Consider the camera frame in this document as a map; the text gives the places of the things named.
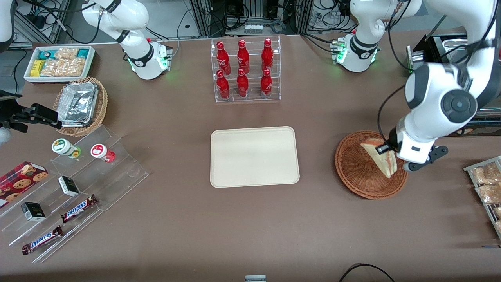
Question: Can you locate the triangle sandwich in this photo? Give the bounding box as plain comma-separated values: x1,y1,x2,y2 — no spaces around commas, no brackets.
360,137,398,179

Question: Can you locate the round brown wicker basket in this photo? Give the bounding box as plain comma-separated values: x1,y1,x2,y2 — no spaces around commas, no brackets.
335,130,409,200

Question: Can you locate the oval tan wicker basket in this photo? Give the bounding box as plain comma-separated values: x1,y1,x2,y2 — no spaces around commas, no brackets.
53,77,109,137

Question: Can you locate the steel tray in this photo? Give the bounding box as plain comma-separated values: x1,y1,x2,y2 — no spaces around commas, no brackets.
441,36,470,51

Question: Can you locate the cream plastic tray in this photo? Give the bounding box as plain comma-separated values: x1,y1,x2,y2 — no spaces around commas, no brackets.
210,126,301,189

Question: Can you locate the aluminium foil container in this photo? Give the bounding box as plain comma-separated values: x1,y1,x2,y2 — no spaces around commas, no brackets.
57,82,99,128

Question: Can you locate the green lid yogurt cup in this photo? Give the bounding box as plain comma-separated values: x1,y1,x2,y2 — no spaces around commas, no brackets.
51,138,82,159

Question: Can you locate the yellow snack packet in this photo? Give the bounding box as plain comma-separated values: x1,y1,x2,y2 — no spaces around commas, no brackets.
30,59,46,78

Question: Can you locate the clear cracker bag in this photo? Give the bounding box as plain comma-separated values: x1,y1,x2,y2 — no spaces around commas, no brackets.
63,58,87,77
54,47,80,61
40,59,65,78

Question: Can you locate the red cookie box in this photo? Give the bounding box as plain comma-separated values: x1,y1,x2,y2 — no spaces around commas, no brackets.
0,161,49,209

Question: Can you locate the red lid yogurt cup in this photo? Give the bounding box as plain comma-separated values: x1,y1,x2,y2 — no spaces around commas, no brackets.
90,143,116,164

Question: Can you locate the white snack bin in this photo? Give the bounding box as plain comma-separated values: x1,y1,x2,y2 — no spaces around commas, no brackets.
23,45,96,85

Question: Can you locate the small black box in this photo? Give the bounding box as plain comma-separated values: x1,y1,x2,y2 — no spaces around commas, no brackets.
58,175,81,197
20,202,47,222

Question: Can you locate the silver device with green light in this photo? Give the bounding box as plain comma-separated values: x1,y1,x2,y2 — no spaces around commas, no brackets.
406,45,427,75

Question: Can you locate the clear acrylic stepped shelf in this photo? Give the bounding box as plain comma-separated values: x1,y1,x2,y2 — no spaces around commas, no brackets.
0,125,150,264

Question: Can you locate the snickers bar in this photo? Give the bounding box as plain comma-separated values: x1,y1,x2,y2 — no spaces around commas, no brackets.
61,194,99,224
21,225,64,256

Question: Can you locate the red cola bottle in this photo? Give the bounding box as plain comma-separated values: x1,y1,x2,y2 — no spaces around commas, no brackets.
236,68,250,98
236,39,251,74
261,38,274,72
216,41,232,75
260,68,273,98
216,70,231,99

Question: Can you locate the clear acrylic bottle rack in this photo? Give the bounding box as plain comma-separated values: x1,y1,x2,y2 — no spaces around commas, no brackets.
211,34,282,103

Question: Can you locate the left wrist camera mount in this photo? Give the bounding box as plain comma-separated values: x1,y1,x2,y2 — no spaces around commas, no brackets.
402,145,449,173

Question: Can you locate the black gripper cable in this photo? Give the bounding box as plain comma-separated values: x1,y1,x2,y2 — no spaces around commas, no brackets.
377,84,408,150

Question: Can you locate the metal wire rack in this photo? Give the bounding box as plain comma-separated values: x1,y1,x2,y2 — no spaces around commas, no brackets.
463,155,501,240

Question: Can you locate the black floor cable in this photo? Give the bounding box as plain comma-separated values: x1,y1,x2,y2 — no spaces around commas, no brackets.
339,263,395,282

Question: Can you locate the aluminium frame rack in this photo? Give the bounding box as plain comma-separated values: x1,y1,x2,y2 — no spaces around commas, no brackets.
189,0,314,37

